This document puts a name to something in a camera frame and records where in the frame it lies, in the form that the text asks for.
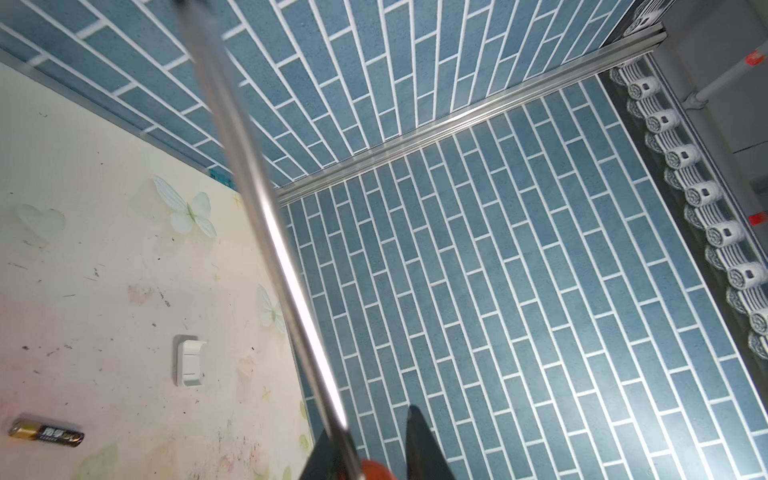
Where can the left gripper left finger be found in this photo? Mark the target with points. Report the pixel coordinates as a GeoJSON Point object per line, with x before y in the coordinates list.
{"type": "Point", "coordinates": [324, 461]}

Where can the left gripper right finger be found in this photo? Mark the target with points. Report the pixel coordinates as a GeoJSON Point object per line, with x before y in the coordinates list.
{"type": "Point", "coordinates": [424, 458]}

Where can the orange black screwdriver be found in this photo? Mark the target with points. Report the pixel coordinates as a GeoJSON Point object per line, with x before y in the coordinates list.
{"type": "Point", "coordinates": [236, 134]}

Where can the white battery cover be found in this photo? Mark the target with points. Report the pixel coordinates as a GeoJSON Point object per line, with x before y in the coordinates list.
{"type": "Point", "coordinates": [188, 361]}

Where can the LED strip light row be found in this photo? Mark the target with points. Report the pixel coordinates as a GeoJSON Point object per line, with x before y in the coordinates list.
{"type": "Point", "coordinates": [687, 167]}

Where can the white ceiling pipe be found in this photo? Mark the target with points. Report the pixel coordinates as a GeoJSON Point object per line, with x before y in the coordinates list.
{"type": "Point", "coordinates": [698, 99]}

